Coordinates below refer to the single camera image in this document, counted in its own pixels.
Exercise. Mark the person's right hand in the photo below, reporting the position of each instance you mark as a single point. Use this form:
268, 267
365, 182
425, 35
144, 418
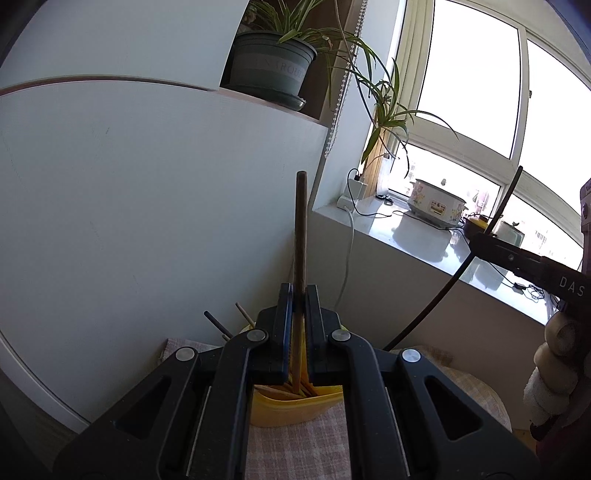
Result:
551, 369

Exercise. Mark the pink checked cloth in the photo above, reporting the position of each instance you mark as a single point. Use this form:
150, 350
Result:
295, 452

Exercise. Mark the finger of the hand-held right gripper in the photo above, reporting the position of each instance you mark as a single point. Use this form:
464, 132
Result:
531, 267

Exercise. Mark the mint green appliance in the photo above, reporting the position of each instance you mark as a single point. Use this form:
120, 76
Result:
510, 235

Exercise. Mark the white power strip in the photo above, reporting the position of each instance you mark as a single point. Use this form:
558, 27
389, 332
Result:
346, 201

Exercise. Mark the white window frame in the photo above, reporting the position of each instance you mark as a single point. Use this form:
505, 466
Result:
520, 92

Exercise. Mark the long black chopstick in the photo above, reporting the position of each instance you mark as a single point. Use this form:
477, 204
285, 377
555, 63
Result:
427, 307

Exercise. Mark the white cabinet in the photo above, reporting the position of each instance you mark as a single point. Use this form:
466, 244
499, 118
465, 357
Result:
138, 184

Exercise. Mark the yellow plastic container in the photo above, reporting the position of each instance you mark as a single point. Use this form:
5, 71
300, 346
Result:
277, 413

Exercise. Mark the light wooden chopstick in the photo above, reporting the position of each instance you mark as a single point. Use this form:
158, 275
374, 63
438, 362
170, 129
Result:
277, 392
244, 314

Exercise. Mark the white charger plug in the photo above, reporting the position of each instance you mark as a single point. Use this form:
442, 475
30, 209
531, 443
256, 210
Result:
358, 187

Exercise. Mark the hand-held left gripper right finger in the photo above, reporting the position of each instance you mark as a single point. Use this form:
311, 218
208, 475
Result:
310, 323

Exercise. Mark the white floral electric cooker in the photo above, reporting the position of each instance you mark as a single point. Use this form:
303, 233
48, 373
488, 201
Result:
434, 205

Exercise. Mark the spider plant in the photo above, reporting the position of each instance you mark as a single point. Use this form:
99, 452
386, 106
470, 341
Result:
385, 106

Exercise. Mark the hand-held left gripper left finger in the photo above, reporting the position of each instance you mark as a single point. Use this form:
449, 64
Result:
288, 323

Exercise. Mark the dark chopstick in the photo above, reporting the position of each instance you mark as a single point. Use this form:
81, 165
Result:
217, 324

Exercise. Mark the dark pot with yellow lid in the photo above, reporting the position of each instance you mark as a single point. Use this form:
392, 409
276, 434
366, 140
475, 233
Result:
475, 228

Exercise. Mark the white windowsill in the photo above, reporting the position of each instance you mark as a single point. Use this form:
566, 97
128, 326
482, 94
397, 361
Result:
415, 240

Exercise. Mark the small black object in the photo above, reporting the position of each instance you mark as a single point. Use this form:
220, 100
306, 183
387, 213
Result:
384, 199

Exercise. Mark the grey green plant pot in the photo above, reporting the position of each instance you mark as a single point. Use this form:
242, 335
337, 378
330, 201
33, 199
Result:
268, 69

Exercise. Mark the person's right forearm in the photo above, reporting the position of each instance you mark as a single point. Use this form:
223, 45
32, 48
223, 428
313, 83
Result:
568, 445

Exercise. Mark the brown wooden chopstick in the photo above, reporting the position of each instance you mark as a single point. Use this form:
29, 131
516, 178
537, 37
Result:
301, 230

